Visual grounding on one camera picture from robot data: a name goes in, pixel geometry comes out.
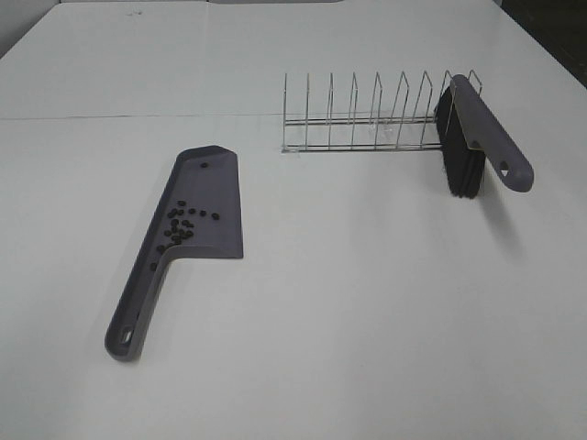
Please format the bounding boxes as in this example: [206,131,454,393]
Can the grey plastic dustpan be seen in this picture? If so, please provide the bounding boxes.
[105,145,244,362]

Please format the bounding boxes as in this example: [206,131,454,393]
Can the pile of coffee beans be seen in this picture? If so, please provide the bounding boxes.
[142,159,225,275]

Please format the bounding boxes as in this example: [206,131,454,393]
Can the grey hand brush black bristles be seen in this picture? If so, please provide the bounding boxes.
[435,74,535,199]

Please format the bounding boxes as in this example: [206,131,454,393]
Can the chrome wire plate rack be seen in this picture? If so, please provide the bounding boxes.
[281,70,457,153]

